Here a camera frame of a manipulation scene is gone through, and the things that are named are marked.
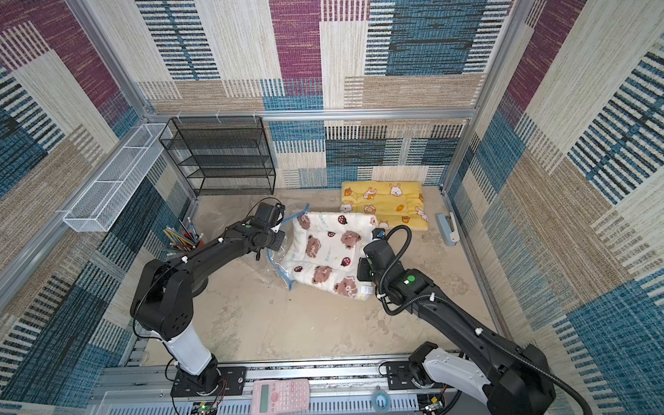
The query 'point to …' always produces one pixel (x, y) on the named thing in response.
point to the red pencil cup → (201, 244)
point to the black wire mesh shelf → (222, 156)
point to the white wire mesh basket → (99, 207)
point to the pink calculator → (280, 397)
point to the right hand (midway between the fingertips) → (367, 264)
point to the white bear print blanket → (324, 251)
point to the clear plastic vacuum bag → (276, 258)
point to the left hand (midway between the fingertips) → (274, 234)
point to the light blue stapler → (448, 228)
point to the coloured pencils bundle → (188, 239)
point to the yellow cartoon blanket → (393, 202)
